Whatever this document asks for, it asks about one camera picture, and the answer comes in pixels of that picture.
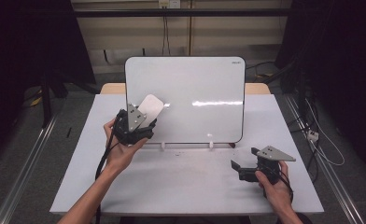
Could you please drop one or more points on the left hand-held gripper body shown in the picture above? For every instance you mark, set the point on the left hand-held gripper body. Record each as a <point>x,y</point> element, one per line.
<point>134,119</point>

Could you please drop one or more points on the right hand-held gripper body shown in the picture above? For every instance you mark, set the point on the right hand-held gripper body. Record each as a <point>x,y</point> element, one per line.
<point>268,168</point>

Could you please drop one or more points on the white whiteboard eraser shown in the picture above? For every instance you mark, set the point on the white whiteboard eraser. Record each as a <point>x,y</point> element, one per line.
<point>151,105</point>

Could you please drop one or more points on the person's right hand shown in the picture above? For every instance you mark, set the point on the person's right hand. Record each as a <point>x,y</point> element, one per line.
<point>276,194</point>

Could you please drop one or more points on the person's left hand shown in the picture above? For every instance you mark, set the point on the person's left hand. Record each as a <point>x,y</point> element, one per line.
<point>120,155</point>

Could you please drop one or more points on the white whiteboard foot clip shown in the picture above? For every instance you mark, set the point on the white whiteboard foot clip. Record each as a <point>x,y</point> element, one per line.
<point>162,145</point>
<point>210,145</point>

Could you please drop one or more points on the white power strip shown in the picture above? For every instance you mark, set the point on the white power strip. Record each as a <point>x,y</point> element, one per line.
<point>312,135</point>

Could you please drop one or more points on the white desktop whiteboard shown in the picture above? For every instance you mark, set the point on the white desktop whiteboard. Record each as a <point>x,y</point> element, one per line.
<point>196,87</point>

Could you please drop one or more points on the black pen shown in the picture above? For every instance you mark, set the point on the black pen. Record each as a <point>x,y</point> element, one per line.
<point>68,132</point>

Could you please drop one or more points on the black metal stand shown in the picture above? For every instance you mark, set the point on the black metal stand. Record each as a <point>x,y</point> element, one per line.
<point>47,99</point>
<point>298,81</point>

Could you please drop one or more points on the black horizontal bar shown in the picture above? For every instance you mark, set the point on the black horizontal bar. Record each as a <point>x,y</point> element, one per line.
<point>178,12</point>

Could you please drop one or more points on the metal floor rail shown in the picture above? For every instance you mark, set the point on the metal floor rail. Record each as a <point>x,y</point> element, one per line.
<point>327,174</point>
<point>25,168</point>

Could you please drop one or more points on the white wall outlet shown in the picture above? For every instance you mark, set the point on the white wall outlet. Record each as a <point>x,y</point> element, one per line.
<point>169,3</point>

